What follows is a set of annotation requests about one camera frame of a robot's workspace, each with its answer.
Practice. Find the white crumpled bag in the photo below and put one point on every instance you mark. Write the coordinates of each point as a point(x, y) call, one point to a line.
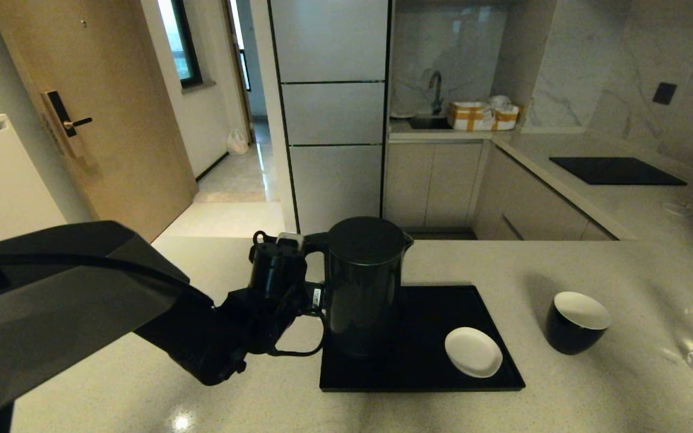
point(498, 102)

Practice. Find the black rectangular tray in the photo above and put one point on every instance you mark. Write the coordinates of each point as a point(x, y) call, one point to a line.
point(418, 367)

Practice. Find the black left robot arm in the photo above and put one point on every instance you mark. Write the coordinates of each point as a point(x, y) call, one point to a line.
point(52, 288)

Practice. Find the black wall socket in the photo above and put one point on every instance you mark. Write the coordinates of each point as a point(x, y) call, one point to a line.
point(664, 94)

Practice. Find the white plastic bag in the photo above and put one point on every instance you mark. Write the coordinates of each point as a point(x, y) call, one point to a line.
point(237, 143)

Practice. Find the dark kitchen faucet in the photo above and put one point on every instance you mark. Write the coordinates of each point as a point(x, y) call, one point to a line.
point(437, 89)

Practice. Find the tall grey refrigerator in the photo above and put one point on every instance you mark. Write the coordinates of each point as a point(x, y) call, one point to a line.
point(334, 120)

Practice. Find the dark framed window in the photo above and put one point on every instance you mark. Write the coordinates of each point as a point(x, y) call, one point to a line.
point(185, 48)

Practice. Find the black electric kettle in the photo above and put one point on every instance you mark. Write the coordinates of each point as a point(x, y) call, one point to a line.
point(364, 282)

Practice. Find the black induction cooktop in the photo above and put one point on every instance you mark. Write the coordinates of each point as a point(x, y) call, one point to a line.
point(614, 171)

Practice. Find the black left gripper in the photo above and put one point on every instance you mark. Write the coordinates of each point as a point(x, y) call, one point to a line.
point(277, 270)

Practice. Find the beige base cabinet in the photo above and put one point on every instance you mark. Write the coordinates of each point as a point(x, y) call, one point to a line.
point(533, 207)
point(431, 186)

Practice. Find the yellow striped white box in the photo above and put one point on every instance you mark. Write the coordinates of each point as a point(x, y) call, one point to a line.
point(468, 117)

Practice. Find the black cup white inside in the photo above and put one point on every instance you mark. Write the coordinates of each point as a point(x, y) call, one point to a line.
point(569, 337)

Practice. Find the steel kitchen sink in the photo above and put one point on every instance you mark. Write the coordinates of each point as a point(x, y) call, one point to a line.
point(429, 123)

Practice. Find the cardboard box yellow tape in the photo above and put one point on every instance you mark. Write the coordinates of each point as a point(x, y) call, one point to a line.
point(506, 119)

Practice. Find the small white saucer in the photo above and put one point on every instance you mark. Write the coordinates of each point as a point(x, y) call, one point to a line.
point(473, 352)

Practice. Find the light wooden door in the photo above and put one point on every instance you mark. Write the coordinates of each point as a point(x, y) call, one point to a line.
point(112, 120)

